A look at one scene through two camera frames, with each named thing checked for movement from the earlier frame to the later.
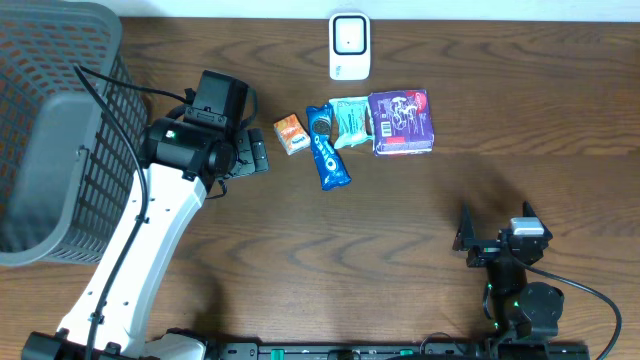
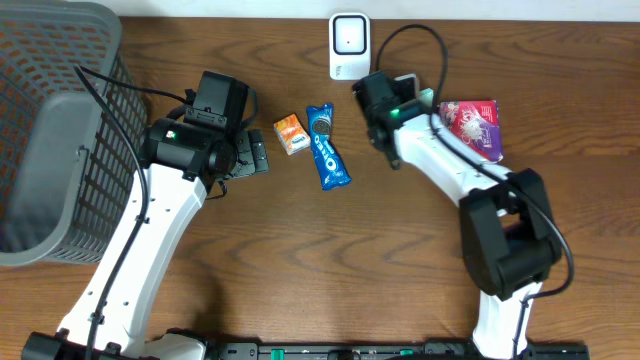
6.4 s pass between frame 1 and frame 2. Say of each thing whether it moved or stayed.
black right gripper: moved
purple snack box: moved
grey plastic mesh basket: stayed
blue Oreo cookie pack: stayed
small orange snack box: stayed
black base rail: stayed
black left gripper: stayed
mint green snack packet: moved
